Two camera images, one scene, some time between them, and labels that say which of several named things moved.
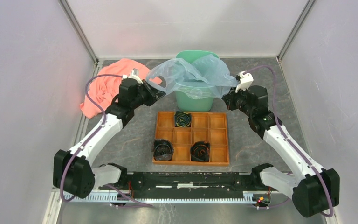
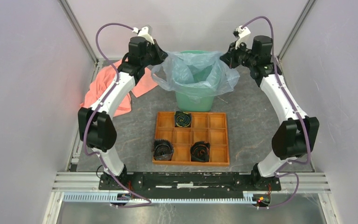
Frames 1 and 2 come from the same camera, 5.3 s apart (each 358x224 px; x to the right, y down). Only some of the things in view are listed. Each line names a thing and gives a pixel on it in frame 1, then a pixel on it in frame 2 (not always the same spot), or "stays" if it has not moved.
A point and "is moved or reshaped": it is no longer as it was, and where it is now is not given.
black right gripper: x=229 y=99 -> x=227 y=58
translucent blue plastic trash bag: x=202 y=77 is moved or reshaped
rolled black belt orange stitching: x=200 y=150 stays
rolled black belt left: x=163 y=150 stays
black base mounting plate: x=186 y=185 stays
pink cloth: x=102 y=90 stays
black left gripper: x=157 y=94 -> x=160 y=54
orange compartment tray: x=208 y=126 stays
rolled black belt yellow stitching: x=182 y=119 stays
